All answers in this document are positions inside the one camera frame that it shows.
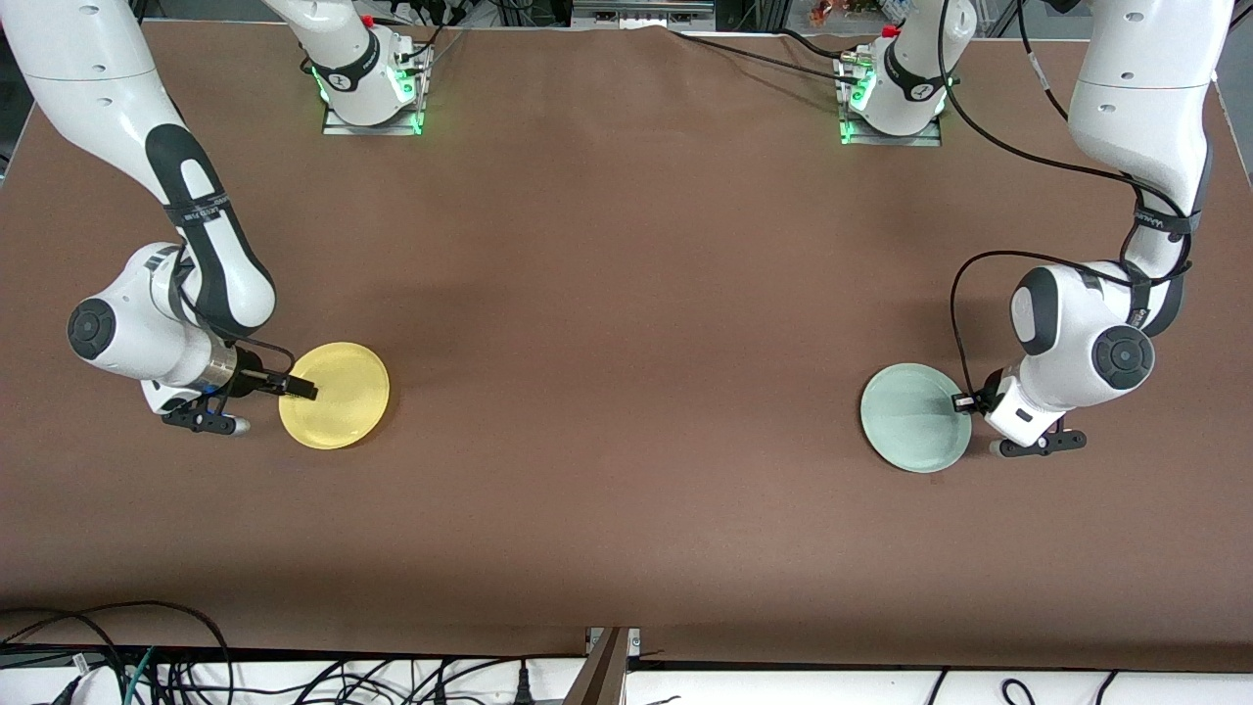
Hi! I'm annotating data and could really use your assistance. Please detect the yellow plate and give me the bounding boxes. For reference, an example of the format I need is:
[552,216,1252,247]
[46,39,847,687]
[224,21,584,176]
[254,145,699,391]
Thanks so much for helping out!
[278,341,391,451]

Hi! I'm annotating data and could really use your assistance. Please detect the pale green plate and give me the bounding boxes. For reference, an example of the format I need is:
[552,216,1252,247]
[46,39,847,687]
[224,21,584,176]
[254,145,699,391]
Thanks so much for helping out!
[859,362,974,475]

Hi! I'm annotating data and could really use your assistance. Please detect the white lower shelf board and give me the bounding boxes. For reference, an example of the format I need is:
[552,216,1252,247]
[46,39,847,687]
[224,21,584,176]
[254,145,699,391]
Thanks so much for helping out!
[0,651,1253,705]

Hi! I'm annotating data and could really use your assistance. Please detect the brown table cover sheet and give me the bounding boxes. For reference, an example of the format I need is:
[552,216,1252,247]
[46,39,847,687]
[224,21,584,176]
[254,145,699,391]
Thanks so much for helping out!
[0,20,1253,673]

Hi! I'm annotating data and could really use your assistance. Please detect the orange colourful toy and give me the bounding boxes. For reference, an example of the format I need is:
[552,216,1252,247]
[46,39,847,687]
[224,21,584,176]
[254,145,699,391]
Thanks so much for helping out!
[810,0,882,26]

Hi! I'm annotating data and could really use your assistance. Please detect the grey power strip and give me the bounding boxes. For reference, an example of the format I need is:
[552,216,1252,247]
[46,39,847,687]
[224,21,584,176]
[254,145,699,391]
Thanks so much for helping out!
[572,0,717,29]

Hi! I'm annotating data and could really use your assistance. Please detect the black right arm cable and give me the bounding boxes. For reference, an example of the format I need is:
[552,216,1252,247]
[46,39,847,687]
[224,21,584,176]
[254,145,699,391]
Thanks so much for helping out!
[171,250,298,393]

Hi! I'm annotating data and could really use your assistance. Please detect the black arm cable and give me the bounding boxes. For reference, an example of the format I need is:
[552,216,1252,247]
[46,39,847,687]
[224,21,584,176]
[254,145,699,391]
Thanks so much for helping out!
[171,250,298,393]
[935,0,1201,404]

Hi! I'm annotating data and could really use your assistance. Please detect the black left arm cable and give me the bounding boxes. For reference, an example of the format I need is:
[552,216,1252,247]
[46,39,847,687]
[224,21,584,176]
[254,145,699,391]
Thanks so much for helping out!
[935,0,1201,404]

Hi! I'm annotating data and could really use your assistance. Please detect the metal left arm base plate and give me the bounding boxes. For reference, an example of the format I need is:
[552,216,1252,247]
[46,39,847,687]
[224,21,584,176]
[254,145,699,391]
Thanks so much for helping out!
[838,57,944,149]

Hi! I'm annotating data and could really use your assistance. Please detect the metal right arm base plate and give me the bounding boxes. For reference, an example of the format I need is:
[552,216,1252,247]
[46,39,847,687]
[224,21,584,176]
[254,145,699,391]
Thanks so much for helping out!
[321,49,426,137]

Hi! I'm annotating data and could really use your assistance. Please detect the large looped black cable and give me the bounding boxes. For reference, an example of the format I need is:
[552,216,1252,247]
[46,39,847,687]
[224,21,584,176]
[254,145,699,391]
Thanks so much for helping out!
[0,599,234,705]

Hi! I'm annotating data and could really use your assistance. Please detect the small looped black cable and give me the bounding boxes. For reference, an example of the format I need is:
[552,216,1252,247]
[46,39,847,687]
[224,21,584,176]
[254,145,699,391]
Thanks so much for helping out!
[0,611,129,705]

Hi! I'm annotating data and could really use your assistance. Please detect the teal cable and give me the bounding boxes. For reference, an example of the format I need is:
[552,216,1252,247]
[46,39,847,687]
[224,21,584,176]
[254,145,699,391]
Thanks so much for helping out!
[124,646,158,705]

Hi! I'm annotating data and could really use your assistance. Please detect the long black table cable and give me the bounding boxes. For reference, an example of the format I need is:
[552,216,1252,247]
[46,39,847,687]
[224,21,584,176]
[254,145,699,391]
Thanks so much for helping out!
[670,29,864,87]

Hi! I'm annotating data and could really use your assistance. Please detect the aluminium frame profile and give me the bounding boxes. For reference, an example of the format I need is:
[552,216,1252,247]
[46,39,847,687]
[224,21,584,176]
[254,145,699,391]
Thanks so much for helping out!
[563,627,643,705]

